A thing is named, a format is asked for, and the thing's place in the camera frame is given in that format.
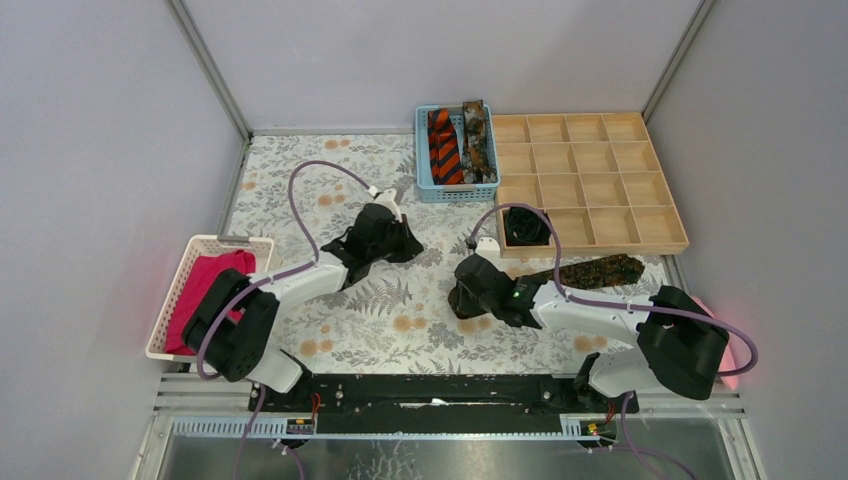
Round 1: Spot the black gold patterned tie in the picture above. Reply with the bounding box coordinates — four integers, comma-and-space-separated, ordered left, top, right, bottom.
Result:
520, 254, 645, 290

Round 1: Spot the floral patterned tablecloth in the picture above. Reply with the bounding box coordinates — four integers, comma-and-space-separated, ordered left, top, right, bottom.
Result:
229, 134, 623, 374

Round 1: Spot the brown camouflage tie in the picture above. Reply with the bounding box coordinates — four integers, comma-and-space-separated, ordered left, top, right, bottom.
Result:
462, 99, 497, 184

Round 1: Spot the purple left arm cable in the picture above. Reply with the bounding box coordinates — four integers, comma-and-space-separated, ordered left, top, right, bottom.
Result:
195, 160, 382, 480

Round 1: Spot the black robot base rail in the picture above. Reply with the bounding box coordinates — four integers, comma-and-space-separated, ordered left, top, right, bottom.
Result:
248, 374, 639, 435

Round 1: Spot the orange navy striped tie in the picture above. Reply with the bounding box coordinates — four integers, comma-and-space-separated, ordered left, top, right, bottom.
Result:
427, 109, 465, 186

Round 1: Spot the red cloth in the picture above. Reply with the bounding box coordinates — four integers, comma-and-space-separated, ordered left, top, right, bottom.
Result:
164, 250, 256, 356

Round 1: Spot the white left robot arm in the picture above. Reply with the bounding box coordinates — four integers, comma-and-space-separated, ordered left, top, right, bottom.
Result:
181, 203, 423, 411

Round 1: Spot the wooden compartment tray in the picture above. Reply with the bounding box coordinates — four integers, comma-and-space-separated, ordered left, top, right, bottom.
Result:
492, 112, 690, 258

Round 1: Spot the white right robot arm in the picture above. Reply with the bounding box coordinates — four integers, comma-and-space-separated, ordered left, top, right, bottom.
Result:
449, 254, 729, 412

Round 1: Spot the white plastic basket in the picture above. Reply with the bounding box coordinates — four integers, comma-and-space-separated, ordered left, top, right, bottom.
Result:
145, 235, 275, 363

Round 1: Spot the blue plastic basket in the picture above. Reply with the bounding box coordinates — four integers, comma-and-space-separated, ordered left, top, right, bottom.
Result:
415, 100, 500, 203

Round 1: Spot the dark green rolled tie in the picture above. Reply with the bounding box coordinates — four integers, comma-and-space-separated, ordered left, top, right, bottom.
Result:
503, 207, 551, 247

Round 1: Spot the pink cloth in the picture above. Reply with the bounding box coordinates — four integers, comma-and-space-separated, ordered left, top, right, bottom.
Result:
693, 296, 739, 390

